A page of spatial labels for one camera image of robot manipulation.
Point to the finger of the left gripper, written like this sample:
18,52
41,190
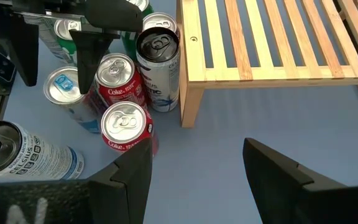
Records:
23,46
89,59

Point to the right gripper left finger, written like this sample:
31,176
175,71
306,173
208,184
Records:
123,193

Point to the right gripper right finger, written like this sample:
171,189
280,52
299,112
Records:
306,202

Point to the slatted bamboo shelf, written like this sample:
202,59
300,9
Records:
244,74

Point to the green Sprite can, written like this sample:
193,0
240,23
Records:
128,42
64,49

